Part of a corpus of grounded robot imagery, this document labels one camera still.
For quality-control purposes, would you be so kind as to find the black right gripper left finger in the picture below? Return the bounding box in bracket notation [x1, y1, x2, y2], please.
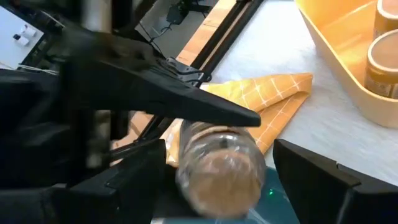
[0, 139, 167, 224]

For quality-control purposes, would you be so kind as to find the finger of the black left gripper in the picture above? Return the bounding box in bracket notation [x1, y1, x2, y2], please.
[60, 30, 261, 127]

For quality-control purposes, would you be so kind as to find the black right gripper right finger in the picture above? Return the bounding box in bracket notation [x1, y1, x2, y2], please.
[272, 139, 398, 224]

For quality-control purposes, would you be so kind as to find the yellow plastic bin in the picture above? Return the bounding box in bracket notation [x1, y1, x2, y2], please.
[294, 0, 398, 129]

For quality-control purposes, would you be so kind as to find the white printed box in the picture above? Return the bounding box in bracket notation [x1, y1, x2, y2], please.
[0, 6, 44, 70]

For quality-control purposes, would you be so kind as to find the yellow checked cloth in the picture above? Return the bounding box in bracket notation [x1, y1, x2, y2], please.
[164, 72, 314, 167]

